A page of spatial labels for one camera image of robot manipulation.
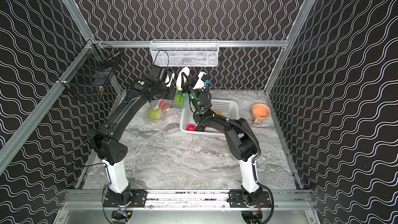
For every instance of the orange ceramic cup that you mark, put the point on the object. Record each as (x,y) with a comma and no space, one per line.
(260,112)

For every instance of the clear zip top bag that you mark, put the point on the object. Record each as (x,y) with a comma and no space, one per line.
(173,109)

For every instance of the white wire wall basket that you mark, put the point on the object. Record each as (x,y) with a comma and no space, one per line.
(185,52)

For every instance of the green cabbage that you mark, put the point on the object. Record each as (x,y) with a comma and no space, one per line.
(155,114)

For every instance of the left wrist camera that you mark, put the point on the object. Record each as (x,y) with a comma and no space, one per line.
(169,78)

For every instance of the red strawberry front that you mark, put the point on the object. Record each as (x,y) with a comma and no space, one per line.
(191,127)

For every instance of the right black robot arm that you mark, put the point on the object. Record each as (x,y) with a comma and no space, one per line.
(242,142)

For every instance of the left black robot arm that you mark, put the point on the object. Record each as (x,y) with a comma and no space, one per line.
(105,140)

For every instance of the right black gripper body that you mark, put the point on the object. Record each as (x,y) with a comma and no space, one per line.
(191,88)

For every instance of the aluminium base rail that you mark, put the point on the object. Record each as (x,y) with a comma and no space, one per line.
(188,200)

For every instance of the black wire wall basket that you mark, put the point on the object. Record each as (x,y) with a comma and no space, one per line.
(92,77)

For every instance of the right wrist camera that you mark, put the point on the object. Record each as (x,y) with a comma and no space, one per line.
(203,80)

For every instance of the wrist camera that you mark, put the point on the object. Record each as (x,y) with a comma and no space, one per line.
(203,80)
(169,78)

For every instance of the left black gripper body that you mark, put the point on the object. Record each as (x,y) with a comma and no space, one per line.
(169,91)

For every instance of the red strawberry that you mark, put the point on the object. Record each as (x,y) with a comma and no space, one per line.
(191,127)
(164,106)

